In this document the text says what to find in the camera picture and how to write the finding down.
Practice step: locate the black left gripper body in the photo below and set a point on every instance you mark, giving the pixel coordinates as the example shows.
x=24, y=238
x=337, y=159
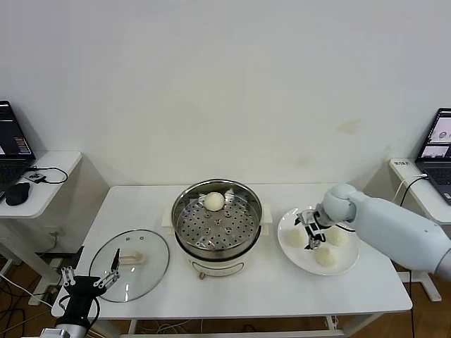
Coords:
x=81, y=299

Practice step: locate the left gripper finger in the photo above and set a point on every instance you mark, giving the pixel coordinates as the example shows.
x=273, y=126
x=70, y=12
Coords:
x=109, y=280
x=68, y=278

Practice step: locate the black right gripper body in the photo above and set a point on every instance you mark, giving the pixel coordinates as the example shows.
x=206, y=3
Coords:
x=314, y=235

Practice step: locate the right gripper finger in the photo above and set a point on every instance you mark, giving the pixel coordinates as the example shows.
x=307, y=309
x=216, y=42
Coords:
x=313, y=243
x=301, y=217

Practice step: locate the white steamed baozi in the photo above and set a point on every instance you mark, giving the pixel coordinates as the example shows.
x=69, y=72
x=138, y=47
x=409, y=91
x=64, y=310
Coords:
x=338, y=237
x=326, y=257
x=214, y=201
x=296, y=238

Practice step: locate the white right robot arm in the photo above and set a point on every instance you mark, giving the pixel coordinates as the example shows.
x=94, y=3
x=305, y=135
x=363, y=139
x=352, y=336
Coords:
x=387, y=225

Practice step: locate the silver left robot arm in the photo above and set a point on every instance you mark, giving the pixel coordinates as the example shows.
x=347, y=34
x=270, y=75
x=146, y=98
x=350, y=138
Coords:
x=67, y=329

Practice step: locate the stainless steel steamer basket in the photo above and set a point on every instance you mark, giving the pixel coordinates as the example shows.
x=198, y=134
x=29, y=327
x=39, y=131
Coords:
x=218, y=236

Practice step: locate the white round plate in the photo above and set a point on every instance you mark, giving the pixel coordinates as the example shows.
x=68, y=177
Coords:
x=310, y=262

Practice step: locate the cream electric cooker base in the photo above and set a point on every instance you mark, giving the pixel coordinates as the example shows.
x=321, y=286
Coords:
x=215, y=264

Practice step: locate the black computer mouse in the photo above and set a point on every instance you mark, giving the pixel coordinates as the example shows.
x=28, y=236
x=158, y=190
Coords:
x=17, y=194

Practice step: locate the white side table with label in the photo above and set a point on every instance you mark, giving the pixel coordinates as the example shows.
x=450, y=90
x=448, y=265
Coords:
x=419, y=204

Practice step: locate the white side table with mouse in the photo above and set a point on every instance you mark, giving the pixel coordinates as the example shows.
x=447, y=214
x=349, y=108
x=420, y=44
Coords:
x=53, y=169

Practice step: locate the white printed label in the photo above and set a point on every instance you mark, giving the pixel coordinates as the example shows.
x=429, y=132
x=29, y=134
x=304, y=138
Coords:
x=401, y=163

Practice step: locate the black laptop with dark screen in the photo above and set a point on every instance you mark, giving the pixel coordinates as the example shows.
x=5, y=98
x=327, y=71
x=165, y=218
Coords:
x=14, y=141

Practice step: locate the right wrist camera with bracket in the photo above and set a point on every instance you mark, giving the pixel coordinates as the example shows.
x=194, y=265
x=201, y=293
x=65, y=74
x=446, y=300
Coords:
x=321, y=232

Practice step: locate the grey laptop with camera views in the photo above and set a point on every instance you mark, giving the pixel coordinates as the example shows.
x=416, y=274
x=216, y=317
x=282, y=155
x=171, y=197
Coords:
x=437, y=141

